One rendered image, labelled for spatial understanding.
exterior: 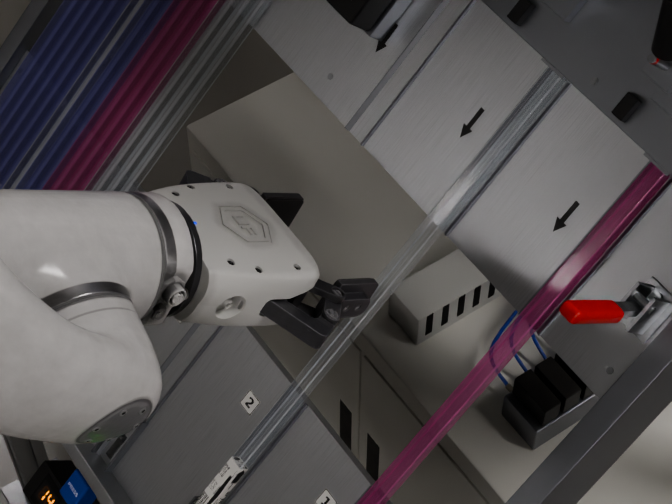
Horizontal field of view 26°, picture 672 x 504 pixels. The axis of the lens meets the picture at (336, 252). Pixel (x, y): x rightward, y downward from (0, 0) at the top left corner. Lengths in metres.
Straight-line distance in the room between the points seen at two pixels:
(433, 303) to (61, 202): 0.67
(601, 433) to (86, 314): 0.39
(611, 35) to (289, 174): 0.67
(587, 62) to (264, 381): 0.38
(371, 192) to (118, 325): 0.81
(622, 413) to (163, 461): 0.43
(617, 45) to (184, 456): 0.51
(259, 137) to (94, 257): 0.83
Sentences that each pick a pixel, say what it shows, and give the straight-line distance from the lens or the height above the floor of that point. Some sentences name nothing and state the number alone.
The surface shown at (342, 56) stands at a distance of 1.19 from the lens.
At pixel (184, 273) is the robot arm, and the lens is 0.89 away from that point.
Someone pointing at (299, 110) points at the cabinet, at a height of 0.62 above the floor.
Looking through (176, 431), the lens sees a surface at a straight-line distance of 1.25.
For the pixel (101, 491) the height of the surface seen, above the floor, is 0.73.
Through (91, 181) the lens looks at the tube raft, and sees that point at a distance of 1.33.
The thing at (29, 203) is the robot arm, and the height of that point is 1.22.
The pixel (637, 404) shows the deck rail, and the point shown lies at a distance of 1.02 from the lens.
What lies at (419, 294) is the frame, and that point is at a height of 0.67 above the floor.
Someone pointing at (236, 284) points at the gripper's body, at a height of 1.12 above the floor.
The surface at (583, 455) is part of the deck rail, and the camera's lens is 1.03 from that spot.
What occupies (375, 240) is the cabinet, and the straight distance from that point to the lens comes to 1.55.
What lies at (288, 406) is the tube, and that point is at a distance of 1.16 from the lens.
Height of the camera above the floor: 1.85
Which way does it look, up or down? 53 degrees down
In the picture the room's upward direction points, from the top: straight up
